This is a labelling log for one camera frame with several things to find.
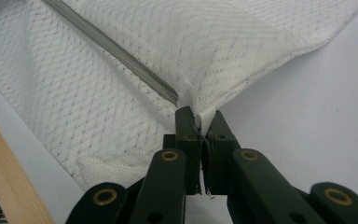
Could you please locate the wooden table edge strip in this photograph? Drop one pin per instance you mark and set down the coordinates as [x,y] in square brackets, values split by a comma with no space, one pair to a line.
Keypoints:
[7,180]

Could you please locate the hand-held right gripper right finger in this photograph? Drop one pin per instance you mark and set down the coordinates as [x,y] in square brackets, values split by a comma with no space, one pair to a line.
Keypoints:
[220,140]

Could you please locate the white mesh zippered laundry bag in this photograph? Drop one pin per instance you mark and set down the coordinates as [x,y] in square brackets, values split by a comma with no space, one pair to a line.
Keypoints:
[90,102]

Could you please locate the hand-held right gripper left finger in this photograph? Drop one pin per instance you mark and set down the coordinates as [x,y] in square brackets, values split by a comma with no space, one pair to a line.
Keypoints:
[186,143]

